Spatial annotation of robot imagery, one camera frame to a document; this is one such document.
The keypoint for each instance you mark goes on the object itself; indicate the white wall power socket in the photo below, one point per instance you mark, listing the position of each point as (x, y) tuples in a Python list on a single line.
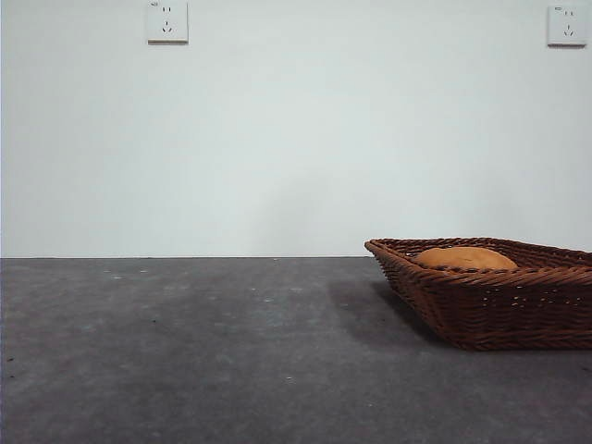
[(168, 23), (567, 26)]

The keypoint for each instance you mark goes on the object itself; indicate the brown potato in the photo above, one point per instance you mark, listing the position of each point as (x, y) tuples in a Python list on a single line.
[(467, 258)]

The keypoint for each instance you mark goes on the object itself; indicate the brown woven wicker basket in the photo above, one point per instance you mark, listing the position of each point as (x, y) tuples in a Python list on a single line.
[(485, 310)]

